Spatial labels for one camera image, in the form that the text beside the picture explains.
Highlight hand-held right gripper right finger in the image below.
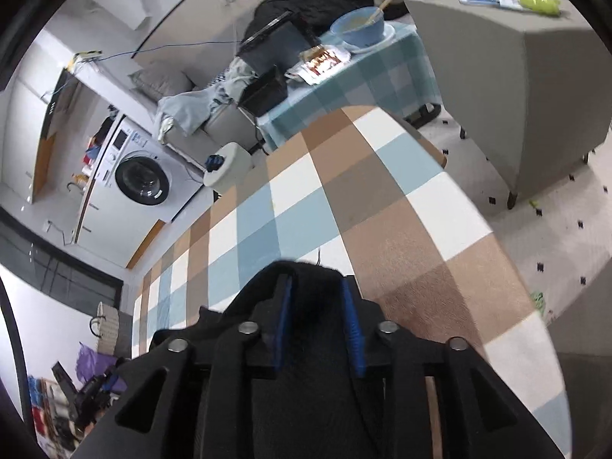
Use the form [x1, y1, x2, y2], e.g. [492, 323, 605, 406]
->
[340, 276, 565, 459]

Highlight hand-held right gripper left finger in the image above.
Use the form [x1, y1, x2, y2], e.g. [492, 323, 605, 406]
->
[72, 268, 294, 459]

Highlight black t-shirt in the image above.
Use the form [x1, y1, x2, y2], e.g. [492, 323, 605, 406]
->
[198, 259, 397, 459]

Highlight grey clothes pile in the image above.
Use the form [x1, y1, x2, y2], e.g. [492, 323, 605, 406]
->
[155, 57, 254, 144]

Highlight purple bag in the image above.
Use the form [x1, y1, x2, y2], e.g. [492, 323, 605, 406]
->
[76, 342, 118, 383]

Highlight woven laundry basket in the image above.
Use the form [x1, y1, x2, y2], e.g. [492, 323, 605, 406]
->
[91, 301, 120, 357]

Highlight brown blue checkered tablecloth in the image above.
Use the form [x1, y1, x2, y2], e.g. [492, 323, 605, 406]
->
[129, 104, 572, 459]

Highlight white base cabinets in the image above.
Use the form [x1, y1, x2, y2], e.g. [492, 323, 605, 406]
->
[72, 186, 168, 269]

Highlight round white stool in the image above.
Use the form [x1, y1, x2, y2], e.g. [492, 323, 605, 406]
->
[203, 142, 252, 192]

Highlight white washing machine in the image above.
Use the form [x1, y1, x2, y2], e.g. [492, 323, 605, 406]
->
[91, 115, 204, 223]

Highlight beige sofa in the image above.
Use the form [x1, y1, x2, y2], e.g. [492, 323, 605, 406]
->
[158, 86, 269, 166]

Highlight dotted white rug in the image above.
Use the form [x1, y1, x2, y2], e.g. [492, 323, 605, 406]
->
[421, 105, 612, 326]

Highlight small black container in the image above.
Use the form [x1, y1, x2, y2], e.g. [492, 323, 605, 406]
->
[238, 66, 289, 116]

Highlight checkered side table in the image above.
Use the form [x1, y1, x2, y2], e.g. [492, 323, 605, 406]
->
[258, 21, 443, 151]

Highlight snack packet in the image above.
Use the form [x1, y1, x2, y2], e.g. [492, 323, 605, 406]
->
[285, 44, 352, 86]

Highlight grey pillow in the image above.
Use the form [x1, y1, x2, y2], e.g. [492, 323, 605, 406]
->
[128, 64, 194, 102]

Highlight large black container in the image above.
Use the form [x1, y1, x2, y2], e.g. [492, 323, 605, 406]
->
[238, 11, 316, 77]

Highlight range hood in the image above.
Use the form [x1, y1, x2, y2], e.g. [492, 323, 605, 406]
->
[41, 69, 77, 139]

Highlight blue plate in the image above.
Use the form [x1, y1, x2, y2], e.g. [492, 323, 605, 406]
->
[342, 24, 397, 53]

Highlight blue bowl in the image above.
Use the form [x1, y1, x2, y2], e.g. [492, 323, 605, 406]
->
[330, 6, 386, 47]

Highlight wooden spoon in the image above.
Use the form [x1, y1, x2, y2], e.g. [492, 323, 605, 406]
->
[361, 0, 394, 27]

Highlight small green toy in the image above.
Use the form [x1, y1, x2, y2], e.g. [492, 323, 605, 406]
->
[518, 0, 562, 16]

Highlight white wall cabinet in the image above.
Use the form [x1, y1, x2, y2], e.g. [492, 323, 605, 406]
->
[0, 67, 80, 206]

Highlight blue cable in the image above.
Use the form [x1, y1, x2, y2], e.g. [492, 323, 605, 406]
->
[96, 41, 242, 61]

